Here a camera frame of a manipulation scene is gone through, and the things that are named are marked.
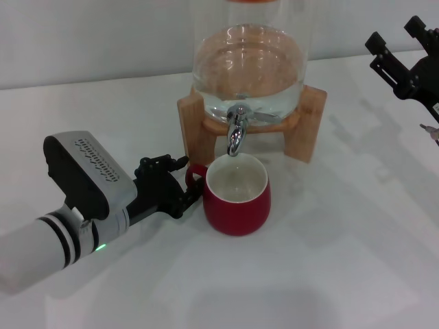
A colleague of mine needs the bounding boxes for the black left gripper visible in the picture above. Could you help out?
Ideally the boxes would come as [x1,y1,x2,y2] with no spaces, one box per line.
[125,154,205,226]

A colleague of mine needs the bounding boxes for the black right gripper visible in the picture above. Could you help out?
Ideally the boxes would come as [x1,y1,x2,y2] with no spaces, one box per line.
[364,14,439,121]

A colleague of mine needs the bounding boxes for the red ceramic cup white inside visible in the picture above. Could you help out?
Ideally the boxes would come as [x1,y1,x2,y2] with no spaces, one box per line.
[185,153,272,238]

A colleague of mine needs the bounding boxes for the chrome faucet with lever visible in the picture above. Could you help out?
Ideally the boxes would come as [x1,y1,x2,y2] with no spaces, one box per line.
[226,104,281,158]

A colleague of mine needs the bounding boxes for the wooden dispenser stand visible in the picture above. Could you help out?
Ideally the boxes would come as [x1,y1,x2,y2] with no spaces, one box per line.
[177,84,327,164]

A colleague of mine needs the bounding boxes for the clear glass water dispenser jar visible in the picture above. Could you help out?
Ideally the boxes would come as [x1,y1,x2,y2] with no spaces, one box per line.
[191,0,311,127]

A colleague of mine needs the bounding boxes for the silver and black wrist camera box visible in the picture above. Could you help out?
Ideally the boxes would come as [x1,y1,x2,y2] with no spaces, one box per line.
[43,130,139,221]

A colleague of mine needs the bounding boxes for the metal cable connector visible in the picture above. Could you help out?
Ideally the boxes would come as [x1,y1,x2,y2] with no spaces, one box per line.
[419,123,439,147]

